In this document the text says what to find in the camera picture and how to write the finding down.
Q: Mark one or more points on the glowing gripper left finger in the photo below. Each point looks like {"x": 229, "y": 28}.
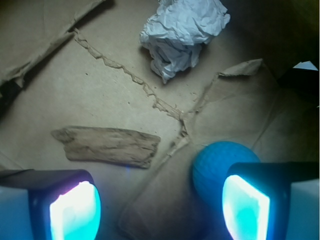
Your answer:
{"x": 49, "y": 205}

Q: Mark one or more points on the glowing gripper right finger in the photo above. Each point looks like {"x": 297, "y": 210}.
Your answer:
{"x": 272, "y": 201}

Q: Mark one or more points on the blue dimpled ball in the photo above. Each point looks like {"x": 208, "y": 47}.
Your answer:
{"x": 211, "y": 165}

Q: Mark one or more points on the flat piece of wood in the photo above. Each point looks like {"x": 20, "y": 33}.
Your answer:
{"x": 116, "y": 146}

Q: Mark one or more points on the brown paper bag tray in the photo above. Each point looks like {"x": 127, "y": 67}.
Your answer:
{"x": 79, "y": 63}

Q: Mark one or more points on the crumpled white paper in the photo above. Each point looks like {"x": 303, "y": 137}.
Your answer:
{"x": 175, "y": 34}

